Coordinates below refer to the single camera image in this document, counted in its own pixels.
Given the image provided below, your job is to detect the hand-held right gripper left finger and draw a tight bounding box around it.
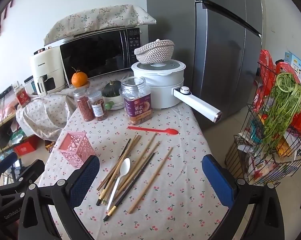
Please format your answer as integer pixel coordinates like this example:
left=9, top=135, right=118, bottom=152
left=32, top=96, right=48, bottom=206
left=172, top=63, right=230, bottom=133
left=19, top=155, right=100, bottom=240

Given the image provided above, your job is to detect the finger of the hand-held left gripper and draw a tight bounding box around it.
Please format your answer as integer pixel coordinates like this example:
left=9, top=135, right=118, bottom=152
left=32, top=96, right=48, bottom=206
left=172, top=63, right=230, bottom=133
left=0, top=152, right=18, bottom=180
left=0, top=160, right=45, bottom=198

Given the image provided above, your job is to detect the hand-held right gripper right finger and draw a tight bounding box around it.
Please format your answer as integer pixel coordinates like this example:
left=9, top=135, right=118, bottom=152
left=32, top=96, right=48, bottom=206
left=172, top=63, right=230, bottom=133
left=202, top=154, right=284, bottom=240

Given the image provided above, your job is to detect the pink perforated utensil holder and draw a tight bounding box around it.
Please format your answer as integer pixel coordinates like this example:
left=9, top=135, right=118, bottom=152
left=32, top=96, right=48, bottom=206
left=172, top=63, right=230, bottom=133
left=58, top=131, right=96, bottom=168

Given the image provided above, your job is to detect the white plastic spoon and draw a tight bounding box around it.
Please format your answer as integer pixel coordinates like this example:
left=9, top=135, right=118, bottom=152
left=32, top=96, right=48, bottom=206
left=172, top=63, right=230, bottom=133
left=107, top=158, right=131, bottom=210

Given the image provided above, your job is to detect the bundle of bamboo chopsticks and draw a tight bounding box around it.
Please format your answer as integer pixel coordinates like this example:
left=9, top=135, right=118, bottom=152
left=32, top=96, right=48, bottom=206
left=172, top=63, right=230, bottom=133
left=97, top=133, right=161, bottom=204

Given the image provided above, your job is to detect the single bamboo chopstick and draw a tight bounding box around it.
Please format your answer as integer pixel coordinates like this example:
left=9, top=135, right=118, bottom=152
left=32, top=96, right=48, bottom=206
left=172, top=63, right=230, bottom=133
left=127, top=146, right=173, bottom=214

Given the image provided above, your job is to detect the red box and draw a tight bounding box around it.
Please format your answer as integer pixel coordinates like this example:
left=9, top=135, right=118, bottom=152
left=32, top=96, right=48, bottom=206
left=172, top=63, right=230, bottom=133
left=14, top=141, right=38, bottom=157

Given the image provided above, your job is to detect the cherry print tablecloth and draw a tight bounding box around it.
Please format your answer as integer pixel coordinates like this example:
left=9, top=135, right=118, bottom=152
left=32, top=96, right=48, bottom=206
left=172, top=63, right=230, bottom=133
left=16, top=76, right=231, bottom=240

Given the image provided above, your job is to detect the wooden shelf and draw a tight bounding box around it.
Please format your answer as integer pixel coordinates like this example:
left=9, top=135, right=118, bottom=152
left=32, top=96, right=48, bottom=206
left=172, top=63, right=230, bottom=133
left=0, top=110, right=41, bottom=155

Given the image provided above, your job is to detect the pile of snack packets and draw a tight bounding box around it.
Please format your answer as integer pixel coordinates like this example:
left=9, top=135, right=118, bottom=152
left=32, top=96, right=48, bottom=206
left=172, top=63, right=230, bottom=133
left=238, top=110, right=301, bottom=180

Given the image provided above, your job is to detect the red label jar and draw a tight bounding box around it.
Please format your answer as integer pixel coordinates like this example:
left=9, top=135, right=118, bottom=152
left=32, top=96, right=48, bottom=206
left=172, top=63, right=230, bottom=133
left=14, top=86, right=31, bottom=108

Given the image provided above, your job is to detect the red plastic spoon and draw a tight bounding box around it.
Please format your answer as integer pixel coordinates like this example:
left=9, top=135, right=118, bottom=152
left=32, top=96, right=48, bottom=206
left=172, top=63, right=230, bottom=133
left=127, top=126, right=179, bottom=135

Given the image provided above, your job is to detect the clear jar of red berries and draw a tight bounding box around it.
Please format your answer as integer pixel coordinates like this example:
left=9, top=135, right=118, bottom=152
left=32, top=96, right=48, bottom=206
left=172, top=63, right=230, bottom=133
left=74, top=88, right=95, bottom=122

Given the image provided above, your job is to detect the small jar with white label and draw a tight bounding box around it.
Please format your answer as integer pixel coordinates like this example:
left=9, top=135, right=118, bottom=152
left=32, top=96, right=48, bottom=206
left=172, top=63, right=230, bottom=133
left=88, top=90, right=108, bottom=121

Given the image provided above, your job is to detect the large jar with purple label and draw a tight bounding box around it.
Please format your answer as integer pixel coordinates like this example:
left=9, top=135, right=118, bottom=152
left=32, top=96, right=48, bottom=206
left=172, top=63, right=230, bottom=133
left=120, top=76, right=152, bottom=125

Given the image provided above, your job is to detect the green pumpkin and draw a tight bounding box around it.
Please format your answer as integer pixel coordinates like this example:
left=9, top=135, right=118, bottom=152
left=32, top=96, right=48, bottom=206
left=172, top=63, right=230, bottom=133
left=102, top=80, right=122, bottom=98

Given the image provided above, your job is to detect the wooden coaster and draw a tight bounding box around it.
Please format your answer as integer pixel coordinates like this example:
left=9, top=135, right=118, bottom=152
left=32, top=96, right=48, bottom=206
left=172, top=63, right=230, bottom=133
left=72, top=81, right=91, bottom=89

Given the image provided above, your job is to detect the orange fruit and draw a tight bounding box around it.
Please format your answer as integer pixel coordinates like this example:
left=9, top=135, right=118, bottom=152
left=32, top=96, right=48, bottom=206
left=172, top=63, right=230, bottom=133
left=71, top=67, right=88, bottom=87

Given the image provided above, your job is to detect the white air fryer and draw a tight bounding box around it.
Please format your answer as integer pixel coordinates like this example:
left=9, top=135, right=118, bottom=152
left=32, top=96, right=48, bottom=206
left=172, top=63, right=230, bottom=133
left=29, top=45, right=66, bottom=97

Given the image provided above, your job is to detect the white electric pot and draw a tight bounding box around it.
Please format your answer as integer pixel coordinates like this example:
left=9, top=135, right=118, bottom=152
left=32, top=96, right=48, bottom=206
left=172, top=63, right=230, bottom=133
left=131, top=58, right=222, bottom=123

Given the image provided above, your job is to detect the grey refrigerator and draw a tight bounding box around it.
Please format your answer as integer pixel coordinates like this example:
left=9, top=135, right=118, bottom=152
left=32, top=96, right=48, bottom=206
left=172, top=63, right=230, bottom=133
left=146, top=0, right=263, bottom=130

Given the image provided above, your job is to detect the black microwave oven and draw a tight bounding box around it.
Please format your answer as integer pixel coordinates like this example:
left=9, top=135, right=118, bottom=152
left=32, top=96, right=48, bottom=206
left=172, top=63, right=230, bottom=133
left=44, top=26, right=142, bottom=88

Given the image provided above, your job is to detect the printed cardboard box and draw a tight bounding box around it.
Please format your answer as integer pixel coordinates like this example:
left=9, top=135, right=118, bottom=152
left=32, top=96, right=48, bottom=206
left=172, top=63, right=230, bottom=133
left=284, top=52, right=301, bottom=90

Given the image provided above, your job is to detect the floral cloth cover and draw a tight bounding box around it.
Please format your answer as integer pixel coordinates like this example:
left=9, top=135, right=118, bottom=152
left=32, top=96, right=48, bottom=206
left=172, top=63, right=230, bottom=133
left=44, top=4, right=156, bottom=47

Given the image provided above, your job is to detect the black wire rack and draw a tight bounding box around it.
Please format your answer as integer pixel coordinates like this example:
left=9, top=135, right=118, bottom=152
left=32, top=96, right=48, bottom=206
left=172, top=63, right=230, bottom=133
left=224, top=61, right=301, bottom=187

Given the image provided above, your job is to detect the red wall hanging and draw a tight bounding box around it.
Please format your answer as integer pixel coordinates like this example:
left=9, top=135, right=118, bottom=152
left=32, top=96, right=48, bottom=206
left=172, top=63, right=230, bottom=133
left=0, top=0, right=16, bottom=34

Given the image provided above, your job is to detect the woven rope basket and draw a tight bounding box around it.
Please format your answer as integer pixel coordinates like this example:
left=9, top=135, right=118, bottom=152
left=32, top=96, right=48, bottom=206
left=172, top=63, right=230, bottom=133
left=134, top=39, right=175, bottom=64

